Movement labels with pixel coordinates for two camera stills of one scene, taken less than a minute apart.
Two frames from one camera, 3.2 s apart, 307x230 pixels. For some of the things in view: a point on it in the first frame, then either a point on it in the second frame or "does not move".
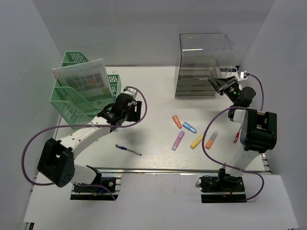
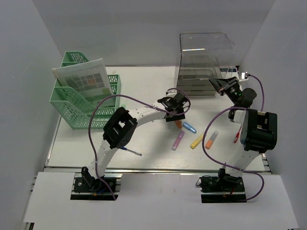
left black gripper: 135,116 to 180,116
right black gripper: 218,83 does not move
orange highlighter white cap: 211,140 does not move
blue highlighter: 188,127 does not move
